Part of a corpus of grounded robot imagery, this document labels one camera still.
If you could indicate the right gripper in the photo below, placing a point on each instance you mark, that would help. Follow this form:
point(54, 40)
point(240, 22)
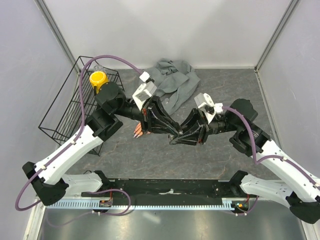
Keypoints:
point(191, 136)

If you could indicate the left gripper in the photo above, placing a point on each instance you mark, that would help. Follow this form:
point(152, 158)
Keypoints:
point(153, 105)

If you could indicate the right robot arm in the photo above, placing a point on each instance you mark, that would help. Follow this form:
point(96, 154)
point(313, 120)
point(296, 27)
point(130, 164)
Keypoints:
point(300, 190)

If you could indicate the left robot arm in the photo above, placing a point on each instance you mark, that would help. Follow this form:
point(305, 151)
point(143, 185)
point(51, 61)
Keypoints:
point(48, 177)

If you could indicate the mannequin hand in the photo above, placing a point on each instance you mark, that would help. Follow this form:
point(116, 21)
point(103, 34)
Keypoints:
point(138, 132)

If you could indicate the grey shirt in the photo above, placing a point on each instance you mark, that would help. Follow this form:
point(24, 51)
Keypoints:
point(176, 81)

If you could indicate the yellow cup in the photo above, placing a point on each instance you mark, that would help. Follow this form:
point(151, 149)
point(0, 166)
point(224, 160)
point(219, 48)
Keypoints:
point(97, 80)

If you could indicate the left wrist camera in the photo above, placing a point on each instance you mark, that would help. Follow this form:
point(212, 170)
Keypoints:
point(145, 91)

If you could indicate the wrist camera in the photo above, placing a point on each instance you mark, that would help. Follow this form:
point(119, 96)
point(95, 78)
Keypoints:
point(145, 91)
point(210, 109)

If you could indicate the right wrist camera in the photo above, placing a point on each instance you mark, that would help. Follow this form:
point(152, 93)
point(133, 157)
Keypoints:
point(210, 109)

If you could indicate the slotted cable duct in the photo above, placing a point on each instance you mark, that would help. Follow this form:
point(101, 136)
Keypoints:
point(143, 202)

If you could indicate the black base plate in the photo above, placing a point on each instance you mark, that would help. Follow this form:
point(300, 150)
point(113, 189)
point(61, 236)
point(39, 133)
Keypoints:
point(211, 188)

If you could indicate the black wire basket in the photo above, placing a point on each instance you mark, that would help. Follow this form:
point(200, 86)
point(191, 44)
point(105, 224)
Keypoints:
point(64, 115)

